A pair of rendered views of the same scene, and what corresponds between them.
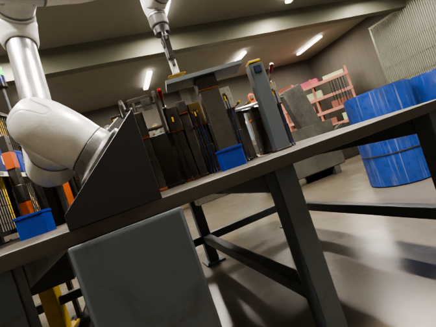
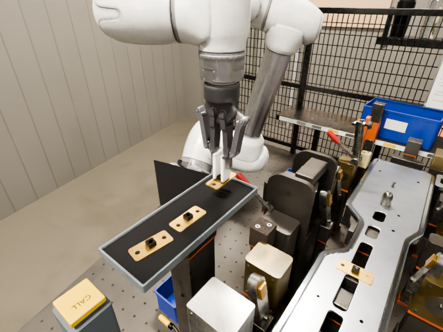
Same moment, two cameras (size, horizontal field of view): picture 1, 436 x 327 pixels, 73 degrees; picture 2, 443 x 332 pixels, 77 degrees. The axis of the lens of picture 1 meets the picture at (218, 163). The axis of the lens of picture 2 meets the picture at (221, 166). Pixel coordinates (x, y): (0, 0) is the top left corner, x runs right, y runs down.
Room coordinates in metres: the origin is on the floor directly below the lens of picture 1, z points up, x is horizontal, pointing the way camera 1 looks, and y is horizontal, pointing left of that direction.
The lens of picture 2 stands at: (1.82, -0.34, 1.58)
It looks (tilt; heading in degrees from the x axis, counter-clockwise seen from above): 31 degrees down; 137
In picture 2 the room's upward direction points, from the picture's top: straight up
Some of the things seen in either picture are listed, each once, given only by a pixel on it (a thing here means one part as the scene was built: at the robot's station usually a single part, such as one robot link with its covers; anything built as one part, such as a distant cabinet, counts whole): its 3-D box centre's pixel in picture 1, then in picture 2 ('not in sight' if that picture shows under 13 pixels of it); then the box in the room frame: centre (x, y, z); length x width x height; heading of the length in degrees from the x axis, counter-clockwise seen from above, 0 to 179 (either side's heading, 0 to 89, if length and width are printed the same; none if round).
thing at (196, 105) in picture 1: (204, 138); (258, 305); (1.57, 0.03, 0.89); 0.12 x 0.08 x 0.38; 9
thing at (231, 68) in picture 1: (202, 76); (189, 217); (1.42, -0.07, 1.16); 0.37 x 0.14 x 0.02; 99
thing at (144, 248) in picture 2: not in sight; (151, 243); (1.44, -0.18, 1.17); 0.08 x 0.04 x 0.01; 89
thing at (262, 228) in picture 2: (191, 139); (258, 277); (1.52, 0.09, 0.90); 0.05 x 0.05 x 0.40; 9
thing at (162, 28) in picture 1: (163, 36); (221, 102); (1.40, 0.05, 1.39); 0.08 x 0.07 x 0.09; 11
